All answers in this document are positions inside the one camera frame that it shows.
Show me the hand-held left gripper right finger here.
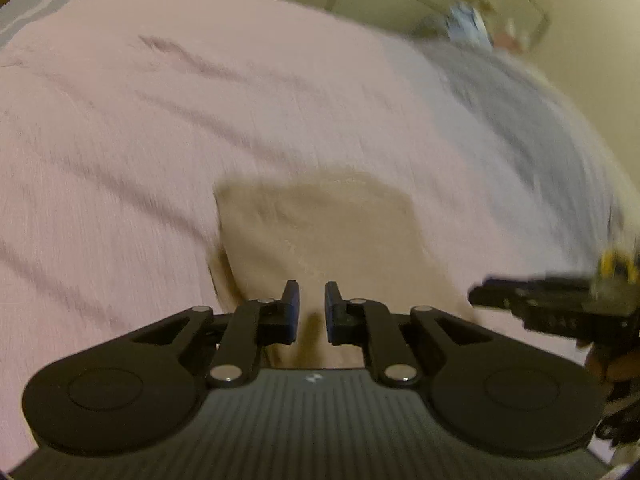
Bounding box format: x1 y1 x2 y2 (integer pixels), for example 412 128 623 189
324 281 493 388

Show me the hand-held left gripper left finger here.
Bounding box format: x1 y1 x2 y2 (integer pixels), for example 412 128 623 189
132 280 301 388

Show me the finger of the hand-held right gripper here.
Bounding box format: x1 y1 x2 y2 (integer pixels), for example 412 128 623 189
484 274 592 292
467 286 528 312

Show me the tan garment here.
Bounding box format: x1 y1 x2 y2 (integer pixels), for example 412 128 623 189
210 170 476 368

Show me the person's right hand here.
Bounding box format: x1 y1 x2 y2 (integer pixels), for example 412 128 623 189
585 345 636 401

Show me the pink grey striped bedspread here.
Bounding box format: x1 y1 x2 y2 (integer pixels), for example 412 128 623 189
0 0 640 466

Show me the pink box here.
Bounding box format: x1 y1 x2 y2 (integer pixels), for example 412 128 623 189
492 32 526 52

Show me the light blue cloth pile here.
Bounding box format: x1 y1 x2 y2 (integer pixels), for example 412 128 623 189
446 2 489 47

